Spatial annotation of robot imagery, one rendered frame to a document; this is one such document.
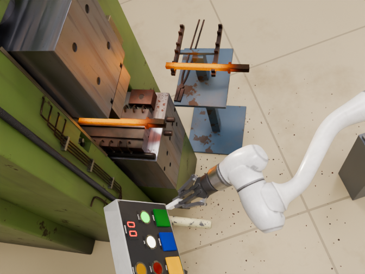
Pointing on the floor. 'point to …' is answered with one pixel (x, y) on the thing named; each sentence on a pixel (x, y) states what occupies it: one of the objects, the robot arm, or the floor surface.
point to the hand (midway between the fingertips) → (174, 204)
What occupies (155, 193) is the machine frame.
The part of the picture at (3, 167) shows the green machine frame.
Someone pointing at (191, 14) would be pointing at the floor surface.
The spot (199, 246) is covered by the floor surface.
